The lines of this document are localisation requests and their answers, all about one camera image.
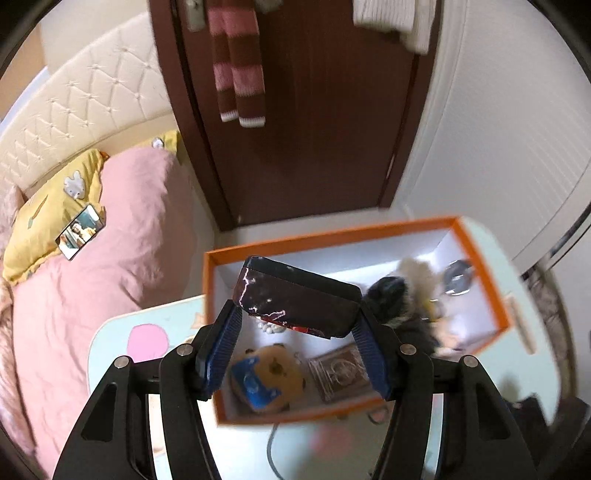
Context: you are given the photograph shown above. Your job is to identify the black scrunchie hair tie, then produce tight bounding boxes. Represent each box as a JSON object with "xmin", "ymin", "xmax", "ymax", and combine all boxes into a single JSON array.
[{"xmin": 361, "ymin": 275, "xmax": 440, "ymax": 355}]

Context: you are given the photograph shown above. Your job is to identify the black glossy pouch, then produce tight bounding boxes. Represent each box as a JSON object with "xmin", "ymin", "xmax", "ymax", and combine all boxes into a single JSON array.
[{"xmin": 232, "ymin": 256, "xmax": 362, "ymax": 339}]

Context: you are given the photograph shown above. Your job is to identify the cream tufted headboard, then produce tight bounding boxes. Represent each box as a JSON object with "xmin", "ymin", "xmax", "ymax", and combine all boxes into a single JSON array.
[{"xmin": 1, "ymin": 12, "xmax": 172, "ymax": 192}]

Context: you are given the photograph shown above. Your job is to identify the brown patterned small box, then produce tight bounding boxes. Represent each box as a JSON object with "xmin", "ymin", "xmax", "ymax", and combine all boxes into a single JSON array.
[{"xmin": 308, "ymin": 343, "xmax": 373, "ymax": 404}]

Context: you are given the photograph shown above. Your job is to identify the beige fur pompom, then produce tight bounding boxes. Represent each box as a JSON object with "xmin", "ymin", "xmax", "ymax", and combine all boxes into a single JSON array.
[{"xmin": 396, "ymin": 258, "xmax": 439, "ymax": 308}]

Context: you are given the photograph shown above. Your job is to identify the white knitted sweater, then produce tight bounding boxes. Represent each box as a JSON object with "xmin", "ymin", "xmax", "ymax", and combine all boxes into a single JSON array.
[{"xmin": 353, "ymin": 0, "xmax": 437, "ymax": 55}]

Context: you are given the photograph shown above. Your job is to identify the shiny metal round object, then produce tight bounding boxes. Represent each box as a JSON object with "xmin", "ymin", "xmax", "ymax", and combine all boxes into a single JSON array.
[{"xmin": 443, "ymin": 259, "xmax": 475, "ymax": 296}]

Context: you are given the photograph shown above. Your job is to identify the brown plush with blue patch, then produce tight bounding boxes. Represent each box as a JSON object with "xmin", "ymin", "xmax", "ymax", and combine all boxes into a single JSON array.
[{"xmin": 229, "ymin": 343, "xmax": 307, "ymax": 414}]

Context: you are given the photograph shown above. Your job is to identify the white louvered cabinet door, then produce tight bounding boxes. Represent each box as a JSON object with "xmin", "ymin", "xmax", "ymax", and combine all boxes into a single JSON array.
[{"xmin": 396, "ymin": 1, "xmax": 590, "ymax": 270}]

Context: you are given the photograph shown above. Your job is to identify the maroon pink striped scarf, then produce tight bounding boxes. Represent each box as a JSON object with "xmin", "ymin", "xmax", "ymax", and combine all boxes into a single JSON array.
[{"xmin": 205, "ymin": 1, "xmax": 266, "ymax": 128}]

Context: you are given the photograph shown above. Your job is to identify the pink duvet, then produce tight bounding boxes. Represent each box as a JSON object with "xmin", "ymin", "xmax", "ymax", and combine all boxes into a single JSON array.
[{"xmin": 13, "ymin": 147, "xmax": 197, "ymax": 477}]

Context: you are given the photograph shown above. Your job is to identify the dark brown wooden door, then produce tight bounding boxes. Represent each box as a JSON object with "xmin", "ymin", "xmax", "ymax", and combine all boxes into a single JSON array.
[{"xmin": 148, "ymin": 1, "xmax": 435, "ymax": 231}]

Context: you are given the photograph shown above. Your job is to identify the black cable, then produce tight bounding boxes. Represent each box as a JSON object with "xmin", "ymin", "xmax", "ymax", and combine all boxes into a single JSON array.
[{"xmin": 266, "ymin": 421, "xmax": 288, "ymax": 480}]

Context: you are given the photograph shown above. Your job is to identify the orange cardboard box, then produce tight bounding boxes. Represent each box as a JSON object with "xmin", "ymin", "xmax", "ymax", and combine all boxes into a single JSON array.
[{"xmin": 204, "ymin": 217, "xmax": 509, "ymax": 425}]

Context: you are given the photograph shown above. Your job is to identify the yellow pillow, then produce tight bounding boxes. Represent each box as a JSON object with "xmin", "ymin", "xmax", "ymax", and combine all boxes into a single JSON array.
[{"xmin": 3, "ymin": 131, "xmax": 180, "ymax": 285}]

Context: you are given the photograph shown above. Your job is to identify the white bead bracelet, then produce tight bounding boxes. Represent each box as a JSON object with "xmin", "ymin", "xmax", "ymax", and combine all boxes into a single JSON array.
[{"xmin": 256, "ymin": 317, "xmax": 289, "ymax": 336}]

